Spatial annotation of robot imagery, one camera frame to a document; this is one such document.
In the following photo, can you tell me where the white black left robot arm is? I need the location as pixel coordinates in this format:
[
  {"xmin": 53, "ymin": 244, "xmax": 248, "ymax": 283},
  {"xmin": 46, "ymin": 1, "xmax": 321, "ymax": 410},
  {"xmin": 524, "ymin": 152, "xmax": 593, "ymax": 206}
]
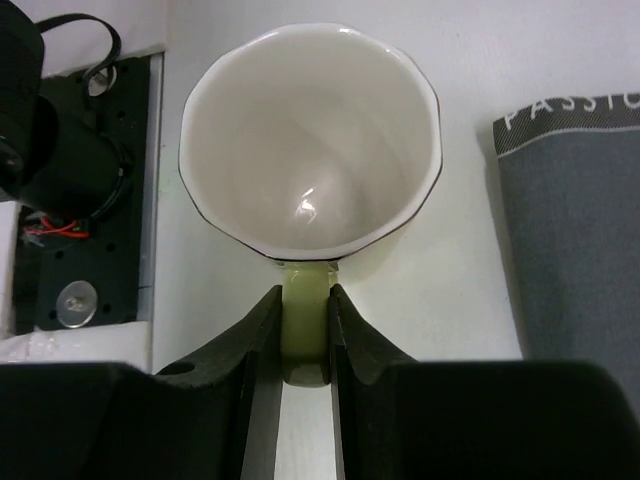
[{"xmin": 1, "ymin": 1, "xmax": 129, "ymax": 220}]

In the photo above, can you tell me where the yellow plastic cup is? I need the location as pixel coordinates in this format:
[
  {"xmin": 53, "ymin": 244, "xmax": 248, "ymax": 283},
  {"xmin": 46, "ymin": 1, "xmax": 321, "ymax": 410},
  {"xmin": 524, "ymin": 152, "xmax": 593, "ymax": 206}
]
[{"xmin": 178, "ymin": 23, "xmax": 443, "ymax": 388}]

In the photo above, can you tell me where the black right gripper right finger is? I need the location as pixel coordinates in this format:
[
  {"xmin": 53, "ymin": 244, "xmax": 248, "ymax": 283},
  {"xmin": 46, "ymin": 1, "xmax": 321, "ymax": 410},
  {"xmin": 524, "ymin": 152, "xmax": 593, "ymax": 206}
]
[{"xmin": 328, "ymin": 285, "xmax": 639, "ymax": 479}]

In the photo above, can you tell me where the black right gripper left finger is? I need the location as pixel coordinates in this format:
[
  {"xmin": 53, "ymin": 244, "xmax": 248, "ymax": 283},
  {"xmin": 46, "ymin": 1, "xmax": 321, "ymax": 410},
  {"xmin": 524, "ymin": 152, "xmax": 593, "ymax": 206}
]
[{"xmin": 1, "ymin": 287, "xmax": 282, "ymax": 479}]

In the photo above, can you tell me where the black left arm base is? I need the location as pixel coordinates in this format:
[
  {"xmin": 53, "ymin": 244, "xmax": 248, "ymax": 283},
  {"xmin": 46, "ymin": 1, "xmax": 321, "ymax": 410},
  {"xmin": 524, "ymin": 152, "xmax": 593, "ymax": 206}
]
[{"xmin": 12, "ymin": 57, "xmax": 152, "ymax": 335}]

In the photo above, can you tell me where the grey striped cloth placemat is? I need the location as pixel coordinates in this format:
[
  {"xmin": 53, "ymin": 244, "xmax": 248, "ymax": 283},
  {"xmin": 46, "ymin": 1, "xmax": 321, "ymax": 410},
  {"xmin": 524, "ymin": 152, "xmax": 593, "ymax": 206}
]
[{"xmin": 492, "ymin": 92, "xmax": 640, "ymax": 362}]

